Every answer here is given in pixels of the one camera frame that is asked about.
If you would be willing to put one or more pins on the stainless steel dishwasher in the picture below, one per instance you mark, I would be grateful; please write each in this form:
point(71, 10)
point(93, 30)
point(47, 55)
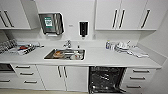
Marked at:
point(106, 80)

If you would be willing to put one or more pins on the small chrome sink knob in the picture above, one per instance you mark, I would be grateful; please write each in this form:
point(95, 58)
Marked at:
point(78, 47)

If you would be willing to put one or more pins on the white mug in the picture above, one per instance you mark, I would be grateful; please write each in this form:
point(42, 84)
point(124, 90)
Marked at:
point(78, 56)

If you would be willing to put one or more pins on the chrome faucet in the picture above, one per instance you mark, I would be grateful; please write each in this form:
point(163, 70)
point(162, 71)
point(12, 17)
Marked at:
point(68, 44)

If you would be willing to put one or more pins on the black soap dispenser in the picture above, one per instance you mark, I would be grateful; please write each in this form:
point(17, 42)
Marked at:
point(83, 29)

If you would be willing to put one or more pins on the small blue label bottle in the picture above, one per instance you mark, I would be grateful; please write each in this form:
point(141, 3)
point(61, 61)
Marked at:
point(108, 45)

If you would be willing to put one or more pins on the orange brown dish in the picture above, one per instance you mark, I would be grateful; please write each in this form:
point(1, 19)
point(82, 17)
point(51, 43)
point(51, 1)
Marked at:
point(59, 53)

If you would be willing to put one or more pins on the small clear glass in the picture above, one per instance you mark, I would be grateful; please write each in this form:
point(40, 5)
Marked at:
point(112, 46)

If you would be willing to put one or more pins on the white sink base cabinet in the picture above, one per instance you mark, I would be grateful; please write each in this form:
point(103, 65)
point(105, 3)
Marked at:
point(76, 78)

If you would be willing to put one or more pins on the steel paper towel dispenser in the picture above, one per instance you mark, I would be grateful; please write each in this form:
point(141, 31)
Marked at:
point(56, 23)

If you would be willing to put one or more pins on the steel sink basin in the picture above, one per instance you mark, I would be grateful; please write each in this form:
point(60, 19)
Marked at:
point(48, 56)

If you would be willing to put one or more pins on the stack of white plates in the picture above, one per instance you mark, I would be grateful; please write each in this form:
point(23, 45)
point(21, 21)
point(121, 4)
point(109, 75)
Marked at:
point(122, 47)

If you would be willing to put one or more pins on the white drawer unit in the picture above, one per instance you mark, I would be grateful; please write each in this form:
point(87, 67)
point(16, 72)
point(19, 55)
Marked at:
point(28, 75)
point(138, 78)

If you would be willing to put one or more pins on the black microwave oven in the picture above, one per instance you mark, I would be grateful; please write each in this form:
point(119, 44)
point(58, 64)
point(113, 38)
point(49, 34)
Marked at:
point(5, 67)

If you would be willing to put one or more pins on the white wall outlet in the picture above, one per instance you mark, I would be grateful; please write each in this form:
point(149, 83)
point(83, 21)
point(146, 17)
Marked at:
point(70, 25)

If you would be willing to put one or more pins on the white wall cabinet several doors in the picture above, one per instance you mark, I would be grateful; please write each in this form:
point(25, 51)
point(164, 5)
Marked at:
point(106, 15)

